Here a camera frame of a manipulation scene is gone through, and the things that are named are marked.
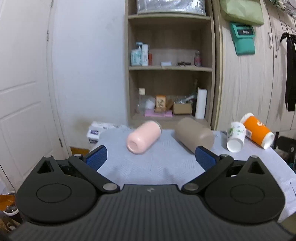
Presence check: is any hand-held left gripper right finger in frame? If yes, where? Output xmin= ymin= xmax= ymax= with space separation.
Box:
xmin=181 ymin=146 xmax=267 ymax=195

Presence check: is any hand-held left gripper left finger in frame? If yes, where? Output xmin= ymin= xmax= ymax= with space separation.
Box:
xmin=36 ymin=146 xmax=121 ymax=194

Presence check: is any pink cup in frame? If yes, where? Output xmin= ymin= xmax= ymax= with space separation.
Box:
xmin=126 ymin=121 xmax=162 ymax=154

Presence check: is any tan cup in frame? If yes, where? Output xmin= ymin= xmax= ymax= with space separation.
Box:
xmin=174 ymin=117 xmax=215 ymax=154

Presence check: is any white floral paper cup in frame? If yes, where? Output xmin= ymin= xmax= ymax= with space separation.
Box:
xmin=227 ymin=121 xmax=247 ymax=153

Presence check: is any orange paper cup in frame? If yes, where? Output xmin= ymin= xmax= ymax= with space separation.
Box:
xmin=240 ymin=113 xmax=275 ymax=149

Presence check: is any white blue-label tissue packet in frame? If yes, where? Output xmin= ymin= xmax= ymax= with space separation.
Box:
xmin=86 ymin=128 xmax=101 ymax=144

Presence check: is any pale grey table cloth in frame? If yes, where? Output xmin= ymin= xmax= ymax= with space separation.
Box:
xmin=92 ymin=126 xmax=296 ymax=219

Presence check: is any paper towel roll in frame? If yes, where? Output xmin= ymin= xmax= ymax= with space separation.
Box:
xmin=195 ymin=88 xmax=208 ymax=120

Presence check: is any small cardboard box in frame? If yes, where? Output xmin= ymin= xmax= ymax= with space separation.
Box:
xmin=173 ymin=102 xmax=192 ymax=115

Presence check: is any pink foam sheet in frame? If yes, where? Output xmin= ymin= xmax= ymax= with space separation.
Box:
xmin=144 ymin=109 xmax=173 ymax=118

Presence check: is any orange printed box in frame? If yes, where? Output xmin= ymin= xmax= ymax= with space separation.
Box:
xmin=155 ymin=95 xmax=167 ymax=109

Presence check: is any black chair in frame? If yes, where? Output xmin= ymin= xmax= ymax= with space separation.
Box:
xmin=276 ymin=136 xmax=296 ymax=168

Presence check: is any wooden shelf unit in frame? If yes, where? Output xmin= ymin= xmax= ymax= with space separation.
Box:
xmin=124 ymin=0 xmax=217 ymax=130

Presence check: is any light wood wardrobe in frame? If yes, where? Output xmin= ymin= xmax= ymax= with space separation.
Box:
xmin=211 ymin=0 xmax=296 ymax=133

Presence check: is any white door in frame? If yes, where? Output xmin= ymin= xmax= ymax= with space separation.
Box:
xmin=0 ymin=0 xmax=71 ymax=194

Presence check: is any blue white pump bottle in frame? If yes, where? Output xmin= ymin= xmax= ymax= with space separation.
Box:
xmin=131 ymin=42 xmax=142 ymax=67

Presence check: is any black ribbon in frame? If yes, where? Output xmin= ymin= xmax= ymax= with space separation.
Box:
xmin=280 ymin=32 xmax=296 ymax=112

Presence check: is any green paper bag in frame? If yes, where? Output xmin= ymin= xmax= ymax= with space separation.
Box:
xmin=220 ymin=0 xmax=265 ymax=26

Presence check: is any silver foil bag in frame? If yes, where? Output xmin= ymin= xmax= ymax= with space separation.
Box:
xmin=136 ymin=0 xmax=206 ymax=16

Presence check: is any teal wall organiser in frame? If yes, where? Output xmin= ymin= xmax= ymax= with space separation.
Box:
xmin=230 ymin=22 xmax=256 ymax=56

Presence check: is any wire rack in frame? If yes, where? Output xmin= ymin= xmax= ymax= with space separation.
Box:
xmin=266 ymin=0 xmax=296 ymax=15

